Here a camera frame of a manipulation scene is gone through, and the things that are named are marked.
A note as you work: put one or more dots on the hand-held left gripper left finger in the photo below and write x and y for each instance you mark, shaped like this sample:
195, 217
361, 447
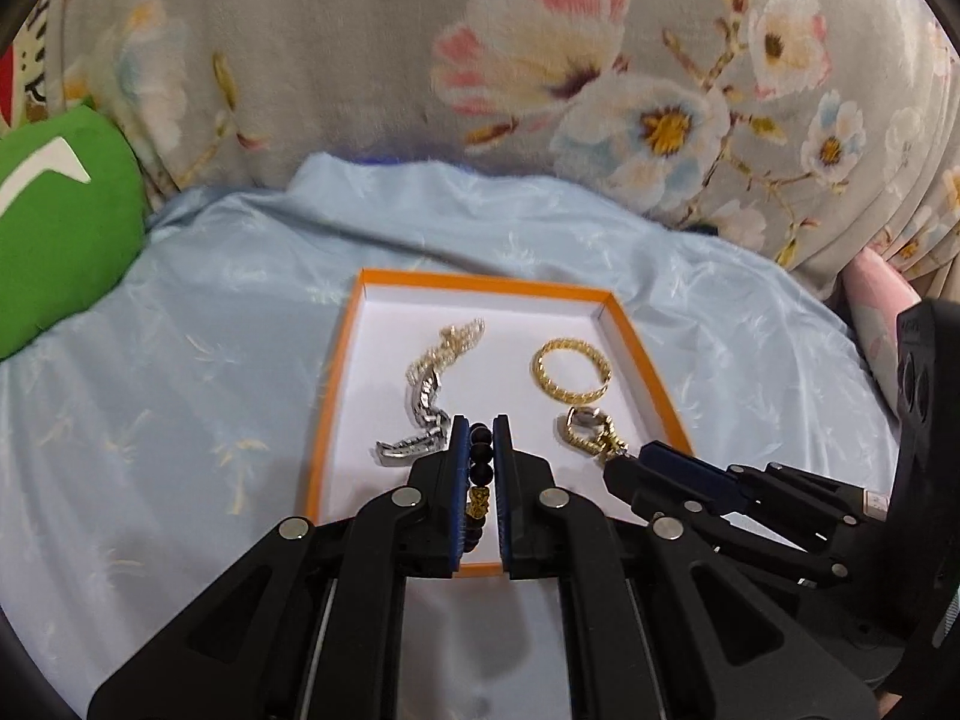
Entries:
454, 510

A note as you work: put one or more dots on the colourful cartoon printed blanket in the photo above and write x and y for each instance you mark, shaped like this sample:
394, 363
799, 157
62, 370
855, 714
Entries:
30, 82

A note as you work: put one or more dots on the gold woven bangle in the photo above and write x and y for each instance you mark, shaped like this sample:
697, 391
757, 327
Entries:
538, 373

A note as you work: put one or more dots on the orange cardboard box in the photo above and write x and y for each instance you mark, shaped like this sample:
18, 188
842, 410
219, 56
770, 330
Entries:
495, 337

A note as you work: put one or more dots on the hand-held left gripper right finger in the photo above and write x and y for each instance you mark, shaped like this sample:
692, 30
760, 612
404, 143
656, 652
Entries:
504, 499

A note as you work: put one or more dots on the gold wrist watch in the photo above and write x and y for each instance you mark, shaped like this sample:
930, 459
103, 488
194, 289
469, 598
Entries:
581, 439

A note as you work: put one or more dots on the pink pillow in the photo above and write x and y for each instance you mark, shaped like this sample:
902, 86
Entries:
870, 315

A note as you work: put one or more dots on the floral grey pillow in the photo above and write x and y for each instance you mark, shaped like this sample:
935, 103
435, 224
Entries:
337, 52

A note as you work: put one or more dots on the green cushion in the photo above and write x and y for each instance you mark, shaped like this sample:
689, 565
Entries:
60, 240

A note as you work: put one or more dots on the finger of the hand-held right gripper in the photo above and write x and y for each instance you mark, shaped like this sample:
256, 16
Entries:
690, 469
622, 481

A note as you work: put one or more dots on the silver wrist watch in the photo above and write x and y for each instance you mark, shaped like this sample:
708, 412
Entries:
420, 420

